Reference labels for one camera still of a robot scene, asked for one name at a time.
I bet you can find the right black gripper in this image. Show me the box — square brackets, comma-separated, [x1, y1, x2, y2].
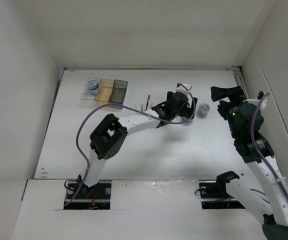
[211, 85, 248, 140]

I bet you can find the clear jar of paper clips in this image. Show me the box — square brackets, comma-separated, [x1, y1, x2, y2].
[196, 103, 210, 118]

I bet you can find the blue white tape jar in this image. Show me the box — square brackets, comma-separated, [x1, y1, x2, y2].
[182, 116, 194, 124]
[86, 78, 100, 95]

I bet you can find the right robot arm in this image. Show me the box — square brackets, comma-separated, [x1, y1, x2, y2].
[210, 86, 288, 240]

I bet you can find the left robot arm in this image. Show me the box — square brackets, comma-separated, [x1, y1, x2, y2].
[76, 91, 198, 199]

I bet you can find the smoky grey plastic container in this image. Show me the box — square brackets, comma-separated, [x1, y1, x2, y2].
[108, 79, 128, 104]

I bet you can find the amber plastic container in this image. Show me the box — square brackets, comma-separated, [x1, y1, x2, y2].
[94, 78, 114, 106]

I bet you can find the clear plastic container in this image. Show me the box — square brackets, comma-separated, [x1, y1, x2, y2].
[81, 78, 101, 100]

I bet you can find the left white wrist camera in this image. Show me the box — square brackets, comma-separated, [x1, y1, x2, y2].
[175, 83, 192, 97]

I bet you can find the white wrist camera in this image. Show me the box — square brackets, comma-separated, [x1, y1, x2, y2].
[243, 91, 270, 110]
[175, 83, 192, 97]

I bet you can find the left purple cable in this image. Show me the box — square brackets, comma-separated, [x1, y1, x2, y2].
[63, 83, 197, 208]

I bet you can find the aluminium rail right side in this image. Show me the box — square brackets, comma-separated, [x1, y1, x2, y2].
[231, 66, 249, 98]

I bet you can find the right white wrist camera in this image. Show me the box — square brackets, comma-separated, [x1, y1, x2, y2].
[243, 91, 270, 110]

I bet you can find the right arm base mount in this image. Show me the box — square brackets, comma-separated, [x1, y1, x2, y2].
[195, 180, 245, 210]

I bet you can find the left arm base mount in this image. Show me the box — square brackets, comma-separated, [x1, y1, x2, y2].
[63, 180, 112, 210]

